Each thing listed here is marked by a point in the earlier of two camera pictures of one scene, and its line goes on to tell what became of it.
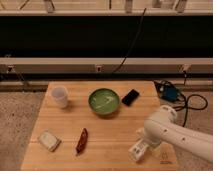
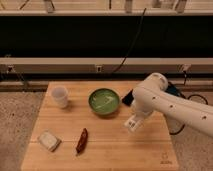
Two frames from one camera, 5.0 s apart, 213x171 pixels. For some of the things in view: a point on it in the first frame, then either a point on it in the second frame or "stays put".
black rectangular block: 130,97 stays put
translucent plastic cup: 60,93 stays put
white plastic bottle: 137,151 -> 134,123
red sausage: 82,141 stays put
